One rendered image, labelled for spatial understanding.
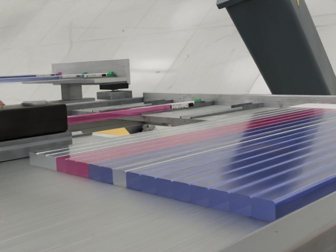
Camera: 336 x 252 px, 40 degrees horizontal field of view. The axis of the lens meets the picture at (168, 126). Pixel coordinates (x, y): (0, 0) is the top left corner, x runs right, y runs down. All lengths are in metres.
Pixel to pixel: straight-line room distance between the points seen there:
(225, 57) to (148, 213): 2.13
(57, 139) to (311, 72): 1.02
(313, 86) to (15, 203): 1.20
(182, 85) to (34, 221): 2.12
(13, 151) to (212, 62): 2.00
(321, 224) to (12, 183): 0.22
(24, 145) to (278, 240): 0.30
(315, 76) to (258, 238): 1.23
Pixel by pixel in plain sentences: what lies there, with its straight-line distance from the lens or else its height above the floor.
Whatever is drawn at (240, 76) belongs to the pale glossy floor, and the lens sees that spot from 2.19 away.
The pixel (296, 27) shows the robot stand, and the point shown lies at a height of 0.55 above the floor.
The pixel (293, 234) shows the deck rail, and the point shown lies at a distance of 0.19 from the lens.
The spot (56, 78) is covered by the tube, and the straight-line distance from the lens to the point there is 1.11.
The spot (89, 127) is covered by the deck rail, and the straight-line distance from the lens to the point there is 0.95.
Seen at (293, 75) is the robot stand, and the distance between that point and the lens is 1.40.
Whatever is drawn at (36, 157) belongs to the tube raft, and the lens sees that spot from 0.40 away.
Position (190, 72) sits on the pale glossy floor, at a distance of 2.41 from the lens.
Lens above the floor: 1.25
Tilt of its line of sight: 35 degrees down
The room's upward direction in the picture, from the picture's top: 38 degrees counter-clockwise
